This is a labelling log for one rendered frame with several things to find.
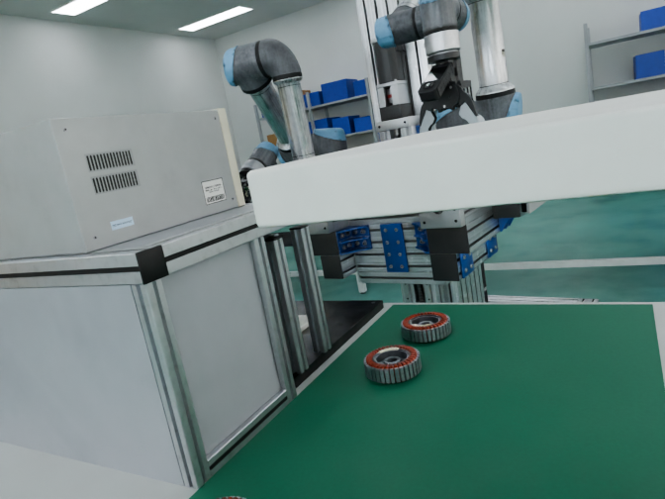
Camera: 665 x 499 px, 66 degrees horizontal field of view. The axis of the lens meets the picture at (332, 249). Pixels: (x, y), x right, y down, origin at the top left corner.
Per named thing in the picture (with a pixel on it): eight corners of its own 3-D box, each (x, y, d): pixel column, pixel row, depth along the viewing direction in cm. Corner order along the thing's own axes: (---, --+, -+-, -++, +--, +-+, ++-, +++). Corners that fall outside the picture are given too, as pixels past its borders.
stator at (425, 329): (409, 325, 125) (406, 311, 125) (455, 324, 121) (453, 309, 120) (397, 345, 115) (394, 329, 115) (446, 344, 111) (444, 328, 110)
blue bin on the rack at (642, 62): (633, 79, 620) (632, 57, 615) (661, 74, 607) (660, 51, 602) (636, 79, 584) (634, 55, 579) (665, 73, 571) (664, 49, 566)
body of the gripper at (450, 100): (475, 106, 118) (468, 50, 115) (460, 108, 111) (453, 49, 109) (443, 112, 122) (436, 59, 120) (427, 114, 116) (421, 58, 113)
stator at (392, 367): (427, 378, 97) (425, 360, 96) (369, 390, 97) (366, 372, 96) (415, 355, 108) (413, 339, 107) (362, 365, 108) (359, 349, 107)
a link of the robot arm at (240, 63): (321, 170, 199) (255, 55, 157) (286, 175, 205) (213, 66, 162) (324, 147, 206) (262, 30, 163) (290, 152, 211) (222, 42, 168)
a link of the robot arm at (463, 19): (425, 8, 128) (410, 2, 118) (470, -6, 122) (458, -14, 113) (429, 42, 129) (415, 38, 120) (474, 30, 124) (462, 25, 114)
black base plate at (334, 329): (210, 307, 174) (209, 300, 174) (384, 307, 142) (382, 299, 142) (89, 371, 134) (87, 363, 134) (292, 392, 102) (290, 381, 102)
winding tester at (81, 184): (114, 221, 133) (92, 141, 129) (245, 204, 111) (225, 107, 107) (-53, 264, 100) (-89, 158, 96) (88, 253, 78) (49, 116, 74)
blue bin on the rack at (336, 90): (335, 103, 812) (332, 84, 806) (360, 97, 791) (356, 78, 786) (324, 103, 776) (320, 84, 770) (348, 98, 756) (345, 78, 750)
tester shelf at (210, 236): (100, 238, 142) (96, 222, 141) (309, 217, 108) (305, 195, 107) (-85, 291, 104) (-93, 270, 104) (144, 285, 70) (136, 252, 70)
